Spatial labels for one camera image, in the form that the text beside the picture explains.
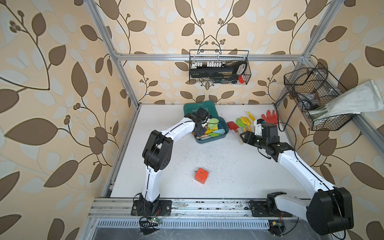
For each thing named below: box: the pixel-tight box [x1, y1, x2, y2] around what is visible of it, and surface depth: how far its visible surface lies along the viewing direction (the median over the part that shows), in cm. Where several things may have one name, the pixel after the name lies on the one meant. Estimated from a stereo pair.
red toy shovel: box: [226, 121, 244, 145], surface depth 107 cm
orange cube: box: [194, 167, 209, 185], surface depth 82 cm
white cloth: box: [309, 79, 384, 120], surface depth 59 cm
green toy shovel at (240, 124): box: [235, 118, 246, 132], surface depth 108 cm
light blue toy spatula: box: [213, 128, 226, 135], surface depth 105 cm
